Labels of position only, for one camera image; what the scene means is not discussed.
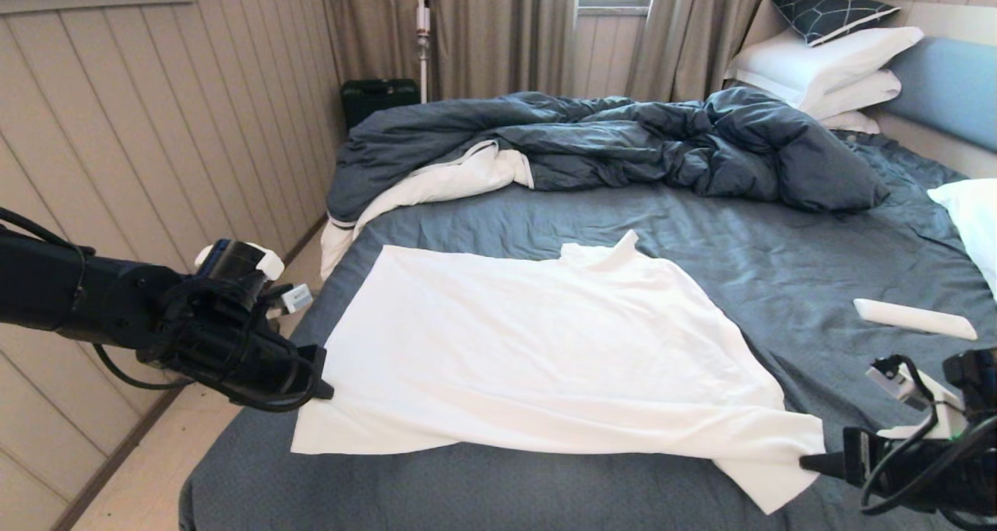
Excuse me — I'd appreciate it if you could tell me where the blue patterned bed sheet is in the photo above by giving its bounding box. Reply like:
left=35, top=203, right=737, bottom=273
left=178, top=130, right=997, bottom=531

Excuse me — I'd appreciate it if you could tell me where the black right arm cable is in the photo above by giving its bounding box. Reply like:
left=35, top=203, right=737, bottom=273
left=861, top=354, right=997, bottom=516

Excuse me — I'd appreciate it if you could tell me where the white t-shirt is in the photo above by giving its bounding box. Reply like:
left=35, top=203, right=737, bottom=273
left=291, top=230, right=826, bottom=515

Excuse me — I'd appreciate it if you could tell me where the dark geometric patterned cushion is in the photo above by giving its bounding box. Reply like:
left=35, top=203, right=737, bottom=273
left=770, top=0, right=902, bottom=47

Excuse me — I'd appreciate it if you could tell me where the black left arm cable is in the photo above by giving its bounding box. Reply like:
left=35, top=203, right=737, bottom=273
left=0, top=206, right=322, bottom=413

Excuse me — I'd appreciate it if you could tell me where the blue padded headboard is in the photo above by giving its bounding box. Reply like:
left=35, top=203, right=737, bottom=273
left=884, top=37, right=997, bottom=154

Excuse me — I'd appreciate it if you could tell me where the black suitcase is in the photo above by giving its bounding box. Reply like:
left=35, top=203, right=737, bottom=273
left=341, top=78, right=421, bottom=131

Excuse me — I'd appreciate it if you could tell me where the medium white pillow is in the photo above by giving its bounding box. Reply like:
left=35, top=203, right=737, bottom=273
left=802, top=69, right=903, bottom=121

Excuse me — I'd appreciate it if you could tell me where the narrow beige curtain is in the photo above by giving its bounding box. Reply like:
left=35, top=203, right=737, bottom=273
left=625, top=0, right=819, bottom=104

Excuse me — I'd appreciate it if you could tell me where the beige upholstered bed frame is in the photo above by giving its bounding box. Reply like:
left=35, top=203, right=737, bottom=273
left=871, top=109, right=997, bottom=180

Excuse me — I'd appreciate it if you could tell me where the long white remote control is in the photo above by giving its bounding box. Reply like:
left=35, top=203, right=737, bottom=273
left=853, top=298, right=978, bottom=341

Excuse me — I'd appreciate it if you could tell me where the wide beige curtain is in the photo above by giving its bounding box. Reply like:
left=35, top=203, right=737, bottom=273
left=315, top=0, right=579, bottom=104

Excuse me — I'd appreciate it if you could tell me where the flat white pillow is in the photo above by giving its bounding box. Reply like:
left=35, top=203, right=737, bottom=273
left=818, top=111, right=881, bottom=135

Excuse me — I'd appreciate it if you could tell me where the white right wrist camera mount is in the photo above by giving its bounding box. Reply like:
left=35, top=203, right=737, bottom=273
left=867, top=356, right=967, bottom=440

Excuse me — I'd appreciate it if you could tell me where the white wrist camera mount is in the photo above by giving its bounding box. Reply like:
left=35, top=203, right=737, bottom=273
left=867, top=356, right=967, bottom=440
left=195, top=239, right=314, bottom=315

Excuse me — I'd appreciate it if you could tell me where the large white pillow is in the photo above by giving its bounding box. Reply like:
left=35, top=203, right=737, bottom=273
left=724, top=25, right=926, bottom=111

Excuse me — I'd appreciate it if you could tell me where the white pillow without stack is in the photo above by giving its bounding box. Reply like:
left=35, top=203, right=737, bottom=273
left=927, top=178, right=997, bottom=298

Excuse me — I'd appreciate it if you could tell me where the blue duvet with white lining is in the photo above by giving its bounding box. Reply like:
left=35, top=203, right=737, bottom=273
left=321, top=87, right=891, bottom=283

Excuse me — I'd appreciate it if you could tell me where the white stick vacuum cleaner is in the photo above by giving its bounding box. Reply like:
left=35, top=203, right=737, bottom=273
left=415, top=0, right=432, bottom=104

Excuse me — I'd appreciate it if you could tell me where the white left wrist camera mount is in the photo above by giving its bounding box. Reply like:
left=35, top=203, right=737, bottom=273
left=195, top=239, right=314, bottom=315

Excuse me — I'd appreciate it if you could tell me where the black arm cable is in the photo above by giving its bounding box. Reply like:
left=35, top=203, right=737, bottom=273
left=861, top=354, right=997, bottom=516
left=0, top=206, right=322, bottom=413

